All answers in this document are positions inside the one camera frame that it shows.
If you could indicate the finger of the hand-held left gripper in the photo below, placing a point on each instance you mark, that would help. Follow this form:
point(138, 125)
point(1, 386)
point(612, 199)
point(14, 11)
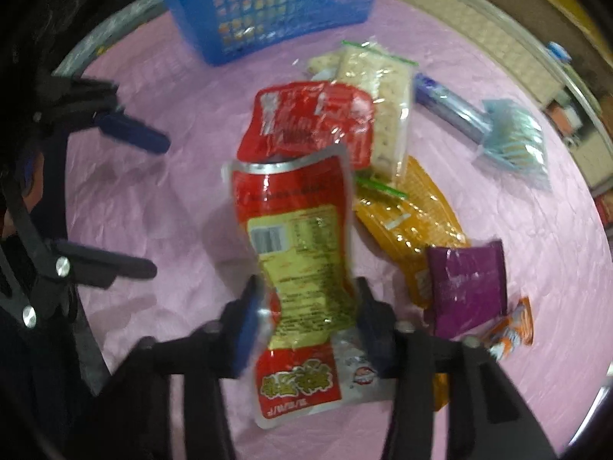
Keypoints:
point(119, 266)
point(136, 133)

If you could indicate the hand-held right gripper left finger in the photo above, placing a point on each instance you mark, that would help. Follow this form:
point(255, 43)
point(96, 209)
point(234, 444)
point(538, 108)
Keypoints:
point(246, 333)

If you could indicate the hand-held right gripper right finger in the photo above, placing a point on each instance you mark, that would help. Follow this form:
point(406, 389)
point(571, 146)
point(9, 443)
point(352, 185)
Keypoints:
point(371, 342)

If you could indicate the purple snack packet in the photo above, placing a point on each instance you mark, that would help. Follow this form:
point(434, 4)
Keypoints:
point(464, 282)

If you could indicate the red packet with yellow label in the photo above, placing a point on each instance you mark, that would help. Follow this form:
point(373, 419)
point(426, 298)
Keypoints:
point(297, 230)

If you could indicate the orange snack packet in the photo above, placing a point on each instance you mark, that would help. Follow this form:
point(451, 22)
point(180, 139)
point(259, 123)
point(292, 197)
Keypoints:
point(515, 328)

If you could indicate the plain red snack packet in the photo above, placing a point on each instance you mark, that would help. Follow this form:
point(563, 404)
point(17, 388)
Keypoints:
point(306, 115)

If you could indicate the small cracker pack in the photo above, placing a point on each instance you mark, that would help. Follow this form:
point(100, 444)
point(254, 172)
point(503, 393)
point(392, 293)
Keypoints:
point(323, 63)

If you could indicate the light blue snack packet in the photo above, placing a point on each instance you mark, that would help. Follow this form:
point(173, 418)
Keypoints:
point(512, 141)

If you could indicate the clear zip bag of crackers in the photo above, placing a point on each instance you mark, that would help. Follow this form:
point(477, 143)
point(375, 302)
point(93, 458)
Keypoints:
point(383, 96)

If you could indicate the pink tablecloth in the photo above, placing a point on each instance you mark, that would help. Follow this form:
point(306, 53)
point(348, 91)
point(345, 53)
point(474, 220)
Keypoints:
point(167, 211)

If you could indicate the orange zip bag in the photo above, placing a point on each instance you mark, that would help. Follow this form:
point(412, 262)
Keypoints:
point(412, 215)

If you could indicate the blue tube pack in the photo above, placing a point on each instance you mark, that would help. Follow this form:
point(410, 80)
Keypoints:
point(445, 103)

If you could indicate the cream tufted cabinet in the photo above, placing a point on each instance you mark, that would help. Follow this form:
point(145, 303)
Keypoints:
point(479, 24)

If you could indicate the blue and white tissue pack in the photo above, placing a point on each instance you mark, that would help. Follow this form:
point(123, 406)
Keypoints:
point(558, 52)

